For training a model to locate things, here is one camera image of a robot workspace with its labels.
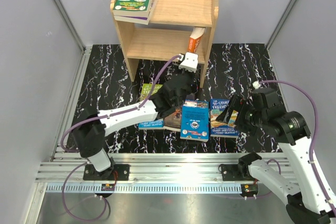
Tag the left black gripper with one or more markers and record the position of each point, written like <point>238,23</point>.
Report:
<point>192,76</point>

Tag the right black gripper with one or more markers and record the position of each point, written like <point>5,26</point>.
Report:
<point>236,103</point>

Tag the blue 91-Storey Treehouse book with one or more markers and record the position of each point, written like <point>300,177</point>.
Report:
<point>220,129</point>

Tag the blue back-cover Treehouse book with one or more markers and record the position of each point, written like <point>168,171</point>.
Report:
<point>195,121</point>

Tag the green 65-Storey Treehouse book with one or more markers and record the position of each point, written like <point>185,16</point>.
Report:
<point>146,88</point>

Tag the orange 78-Storey Treehouse book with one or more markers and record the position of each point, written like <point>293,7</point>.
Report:
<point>195,39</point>

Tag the purple 52-Storey Treehouse book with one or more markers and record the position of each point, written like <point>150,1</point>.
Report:
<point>138,20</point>

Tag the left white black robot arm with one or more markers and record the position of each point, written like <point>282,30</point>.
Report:
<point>90,133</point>

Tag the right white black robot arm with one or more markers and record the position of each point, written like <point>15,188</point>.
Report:
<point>310,200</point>

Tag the dark Tale of Two Cities book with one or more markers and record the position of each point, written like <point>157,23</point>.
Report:
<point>173,121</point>

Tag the light blue Treehouse book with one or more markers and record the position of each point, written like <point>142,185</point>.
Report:
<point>152,125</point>

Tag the black marble pattern mat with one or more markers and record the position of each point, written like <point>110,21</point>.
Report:
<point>231,69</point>

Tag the wooden two-tier shelf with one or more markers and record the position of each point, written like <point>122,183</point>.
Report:
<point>163,44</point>

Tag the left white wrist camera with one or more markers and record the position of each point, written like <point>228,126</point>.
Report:
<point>189,62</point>

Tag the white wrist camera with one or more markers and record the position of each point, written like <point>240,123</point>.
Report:
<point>256,85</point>
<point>189,62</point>

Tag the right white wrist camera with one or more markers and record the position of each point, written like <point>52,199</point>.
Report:
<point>256,85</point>

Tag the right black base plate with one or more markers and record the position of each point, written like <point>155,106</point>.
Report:
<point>235,172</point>

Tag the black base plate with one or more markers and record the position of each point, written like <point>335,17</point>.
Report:
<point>235,172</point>
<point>120,172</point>

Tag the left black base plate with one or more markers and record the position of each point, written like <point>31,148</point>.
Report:
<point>120,172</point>

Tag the slotted cable duct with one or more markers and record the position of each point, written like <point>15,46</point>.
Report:
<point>125,188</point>

